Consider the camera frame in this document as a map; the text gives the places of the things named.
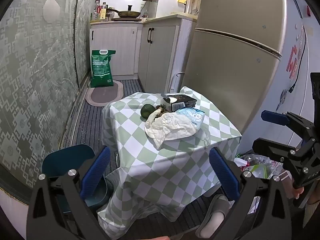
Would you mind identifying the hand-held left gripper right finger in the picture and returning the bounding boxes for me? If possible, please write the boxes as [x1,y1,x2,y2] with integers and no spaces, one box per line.
[209,147,293,240]

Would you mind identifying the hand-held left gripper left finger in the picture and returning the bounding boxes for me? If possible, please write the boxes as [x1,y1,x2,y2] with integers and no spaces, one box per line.
[26,146,118,240]

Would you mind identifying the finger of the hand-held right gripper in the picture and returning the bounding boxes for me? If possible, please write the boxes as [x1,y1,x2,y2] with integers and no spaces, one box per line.
[261,109,315,141]
[252,137,317,162]

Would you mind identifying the green round fruit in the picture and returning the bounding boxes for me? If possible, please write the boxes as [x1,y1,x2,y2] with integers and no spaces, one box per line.
[140,104,153,119]

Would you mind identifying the person's right forearm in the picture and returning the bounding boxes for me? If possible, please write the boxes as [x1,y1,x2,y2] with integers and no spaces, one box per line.
[301,192,320,233]

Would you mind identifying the person's right hand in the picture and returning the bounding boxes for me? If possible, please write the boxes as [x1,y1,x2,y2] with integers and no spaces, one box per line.
[290,185,305,201]

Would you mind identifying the grey fridge magnet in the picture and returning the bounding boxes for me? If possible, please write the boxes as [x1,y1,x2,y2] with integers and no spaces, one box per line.
[276,89,288,112]

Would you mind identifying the grey slipper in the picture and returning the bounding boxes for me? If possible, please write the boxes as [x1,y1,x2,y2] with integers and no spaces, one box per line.
[195,194,232,239]

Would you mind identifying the blue plastic chair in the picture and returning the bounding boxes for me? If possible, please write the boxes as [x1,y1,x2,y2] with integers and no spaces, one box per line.
[42,144,113,214]

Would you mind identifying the striped grey floor runner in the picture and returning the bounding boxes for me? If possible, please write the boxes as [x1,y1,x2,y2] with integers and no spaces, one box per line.
[62,79,145,178]

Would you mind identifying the person's foot in white sock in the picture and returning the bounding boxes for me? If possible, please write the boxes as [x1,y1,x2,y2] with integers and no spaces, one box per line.
[196,211,225,239]

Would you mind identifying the champagne refrigerator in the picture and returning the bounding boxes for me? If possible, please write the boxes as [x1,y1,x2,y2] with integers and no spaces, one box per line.
[184,0,320,155]

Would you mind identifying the red paper sticker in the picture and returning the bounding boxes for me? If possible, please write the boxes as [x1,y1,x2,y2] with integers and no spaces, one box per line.
[286,26,307,82]

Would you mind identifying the green checkered tablecloth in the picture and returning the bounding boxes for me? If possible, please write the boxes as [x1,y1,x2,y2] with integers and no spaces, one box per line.
[97,86,242,239]

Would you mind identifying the light blue snack packet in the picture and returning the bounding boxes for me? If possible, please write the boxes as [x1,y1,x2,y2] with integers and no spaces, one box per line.
[175,107,206,132]

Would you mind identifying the oval grey floor mat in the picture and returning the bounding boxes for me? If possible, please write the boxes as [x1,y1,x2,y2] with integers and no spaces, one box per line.
[86,80,124,107]

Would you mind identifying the black flat box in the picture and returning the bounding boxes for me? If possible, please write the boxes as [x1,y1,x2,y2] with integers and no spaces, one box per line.
[165,93,198,107]

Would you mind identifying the black and white carton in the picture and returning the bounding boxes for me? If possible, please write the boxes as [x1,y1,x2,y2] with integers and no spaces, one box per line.
[160,94,186,113]

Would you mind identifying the green rice bag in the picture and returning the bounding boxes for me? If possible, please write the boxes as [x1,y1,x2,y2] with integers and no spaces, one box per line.
[90,49,116,88]

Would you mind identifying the patterned frosted glass door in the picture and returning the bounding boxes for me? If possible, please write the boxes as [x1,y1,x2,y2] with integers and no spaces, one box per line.
[0,0,83,203]
[75,0,101,91]

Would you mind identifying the white kitchen cabinet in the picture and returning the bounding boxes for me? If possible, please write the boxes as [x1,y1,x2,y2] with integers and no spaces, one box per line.
[137,14,198,94]
[89,21,144,77]

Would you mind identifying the hanging kitchen utensils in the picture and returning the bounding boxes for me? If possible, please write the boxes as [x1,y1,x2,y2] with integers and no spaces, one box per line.
[189,0,201,15]

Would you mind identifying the black induction cooker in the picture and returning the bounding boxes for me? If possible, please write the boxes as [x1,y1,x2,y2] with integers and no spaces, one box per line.
[111,17,142,22]

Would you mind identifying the frying pan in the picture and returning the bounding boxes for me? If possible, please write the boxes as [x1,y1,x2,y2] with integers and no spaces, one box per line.
[106,5,142,18]

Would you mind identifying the black power cable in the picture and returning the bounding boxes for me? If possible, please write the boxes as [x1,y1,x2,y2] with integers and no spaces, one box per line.
[287,26,307,93]

